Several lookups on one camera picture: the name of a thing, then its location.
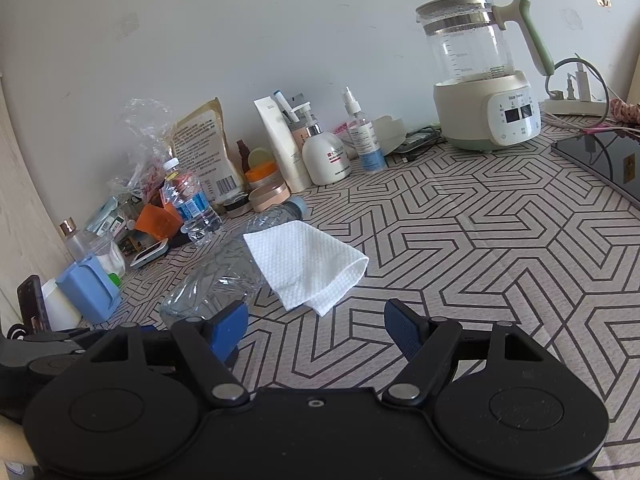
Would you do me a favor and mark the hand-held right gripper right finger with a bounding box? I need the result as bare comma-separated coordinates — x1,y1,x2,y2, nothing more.
382,299,546,407

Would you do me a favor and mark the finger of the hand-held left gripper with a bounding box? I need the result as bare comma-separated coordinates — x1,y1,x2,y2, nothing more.
60,326,118,347

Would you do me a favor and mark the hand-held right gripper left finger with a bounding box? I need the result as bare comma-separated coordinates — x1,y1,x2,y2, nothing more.
87,301,249,409

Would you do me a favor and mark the clear plastic bottle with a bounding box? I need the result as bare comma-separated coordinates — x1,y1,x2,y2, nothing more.
160,196,307,331

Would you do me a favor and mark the white paper towel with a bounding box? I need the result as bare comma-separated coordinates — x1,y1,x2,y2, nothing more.
242,221,370,317

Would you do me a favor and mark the white plastic container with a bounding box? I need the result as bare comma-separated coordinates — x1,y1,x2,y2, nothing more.
372,115,407,153

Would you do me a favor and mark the blue plastic box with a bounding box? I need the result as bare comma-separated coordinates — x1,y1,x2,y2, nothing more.
56,254,123,325

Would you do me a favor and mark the dark smartphone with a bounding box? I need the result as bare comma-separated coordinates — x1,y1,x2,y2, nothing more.
16,275,51,333

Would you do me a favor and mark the white crumpled plastic bag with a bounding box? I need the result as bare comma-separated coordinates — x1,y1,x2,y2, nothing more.
95,245,127,281

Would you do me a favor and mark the geometric patterned tablecloth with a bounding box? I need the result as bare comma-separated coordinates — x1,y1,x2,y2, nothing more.
115,125,640,480

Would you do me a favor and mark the glass perfume bottle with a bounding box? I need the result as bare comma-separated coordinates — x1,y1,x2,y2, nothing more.
59,217,93,261

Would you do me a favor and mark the small white device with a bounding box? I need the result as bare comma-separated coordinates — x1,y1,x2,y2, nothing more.
129,239,170,268

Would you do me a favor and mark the small printed medicine box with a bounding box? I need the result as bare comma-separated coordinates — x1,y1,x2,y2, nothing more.
85,195,138,241

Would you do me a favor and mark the black round jar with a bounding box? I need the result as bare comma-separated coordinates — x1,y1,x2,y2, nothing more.
221,192,252,217

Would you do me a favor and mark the blue label water bottle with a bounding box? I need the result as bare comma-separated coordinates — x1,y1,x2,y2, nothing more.
161,157,223,246

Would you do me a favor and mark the orange box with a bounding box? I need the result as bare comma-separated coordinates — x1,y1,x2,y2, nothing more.
135,202,183,242

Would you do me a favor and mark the pink cosmetic jar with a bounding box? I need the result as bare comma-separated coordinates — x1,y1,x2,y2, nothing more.
248,182,291,213

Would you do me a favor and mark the orange lid jar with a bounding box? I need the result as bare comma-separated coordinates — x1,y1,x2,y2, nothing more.
245,161,280,188

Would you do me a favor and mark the beige printed pouch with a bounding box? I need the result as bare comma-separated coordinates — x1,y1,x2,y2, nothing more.
170,97,243,201

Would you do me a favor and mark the white pump lotion bottle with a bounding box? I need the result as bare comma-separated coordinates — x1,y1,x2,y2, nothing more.
290,102,352,186

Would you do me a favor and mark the white cosmetic tube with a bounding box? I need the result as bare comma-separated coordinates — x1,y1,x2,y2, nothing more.
253,97,312,193

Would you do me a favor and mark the clear spray bottle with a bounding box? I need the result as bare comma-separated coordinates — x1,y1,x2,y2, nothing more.
341,87,386,172

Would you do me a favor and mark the clear crumpled plastic bag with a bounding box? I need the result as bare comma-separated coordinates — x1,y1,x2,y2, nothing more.
117,97,173,201

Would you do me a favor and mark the white blue pen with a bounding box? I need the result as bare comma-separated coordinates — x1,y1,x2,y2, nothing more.
271,91,300,123

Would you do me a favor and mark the black tablet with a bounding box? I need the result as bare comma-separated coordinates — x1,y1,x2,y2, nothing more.
551,132,640,196

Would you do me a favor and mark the glass kettle jug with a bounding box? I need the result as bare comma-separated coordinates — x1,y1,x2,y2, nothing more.
415,0,557,83

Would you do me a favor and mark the white charger plug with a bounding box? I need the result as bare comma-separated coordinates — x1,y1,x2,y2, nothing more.
565,62,593,101

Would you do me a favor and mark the black cable bundle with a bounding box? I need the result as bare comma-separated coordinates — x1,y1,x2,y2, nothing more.
392,125,446,163

